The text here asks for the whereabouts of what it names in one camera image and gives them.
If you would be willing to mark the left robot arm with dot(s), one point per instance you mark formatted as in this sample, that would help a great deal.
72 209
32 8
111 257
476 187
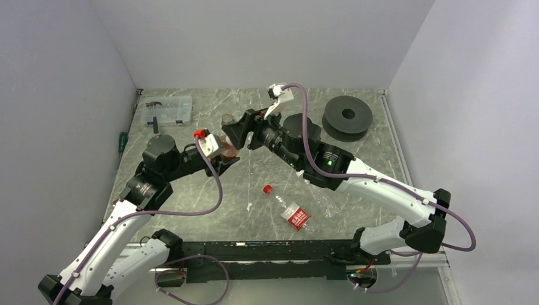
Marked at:
98 275

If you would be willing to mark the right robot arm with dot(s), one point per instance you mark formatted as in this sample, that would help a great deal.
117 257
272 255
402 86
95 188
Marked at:
420 222

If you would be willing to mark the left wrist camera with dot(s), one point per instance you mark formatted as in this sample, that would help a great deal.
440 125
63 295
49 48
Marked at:
209 143

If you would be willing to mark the black spool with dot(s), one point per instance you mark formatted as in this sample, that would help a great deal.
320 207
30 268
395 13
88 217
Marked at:
347 118

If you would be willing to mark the gold red tea bottle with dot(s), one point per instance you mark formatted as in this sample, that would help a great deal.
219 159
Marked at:
229 150

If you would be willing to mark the claw hammer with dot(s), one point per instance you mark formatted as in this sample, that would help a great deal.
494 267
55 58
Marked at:
153 105

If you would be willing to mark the clear bottle white cap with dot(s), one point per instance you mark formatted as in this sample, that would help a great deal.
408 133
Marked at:
320 197

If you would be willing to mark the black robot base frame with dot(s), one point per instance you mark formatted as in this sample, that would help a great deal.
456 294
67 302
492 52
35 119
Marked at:
204 261

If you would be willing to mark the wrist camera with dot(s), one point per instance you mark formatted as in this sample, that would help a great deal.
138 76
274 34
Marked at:
281 98
209 143

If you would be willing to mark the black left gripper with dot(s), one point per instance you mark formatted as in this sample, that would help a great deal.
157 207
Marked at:
220 163

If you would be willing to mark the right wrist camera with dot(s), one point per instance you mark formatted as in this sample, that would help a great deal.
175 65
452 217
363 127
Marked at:
281 98

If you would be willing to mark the clear plastic organizer box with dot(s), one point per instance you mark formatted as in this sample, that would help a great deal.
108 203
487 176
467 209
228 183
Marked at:
175 111

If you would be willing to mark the clear bottle red label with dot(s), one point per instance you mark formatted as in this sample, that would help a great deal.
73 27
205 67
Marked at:
295 215

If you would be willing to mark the ribbed coffee latte bottle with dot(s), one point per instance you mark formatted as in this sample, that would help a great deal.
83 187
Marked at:
227 119

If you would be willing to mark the green handle screwdriver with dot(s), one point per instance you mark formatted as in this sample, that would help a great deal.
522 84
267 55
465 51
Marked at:
122 141

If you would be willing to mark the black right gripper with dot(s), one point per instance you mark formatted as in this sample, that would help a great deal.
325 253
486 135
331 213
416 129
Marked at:
238 131

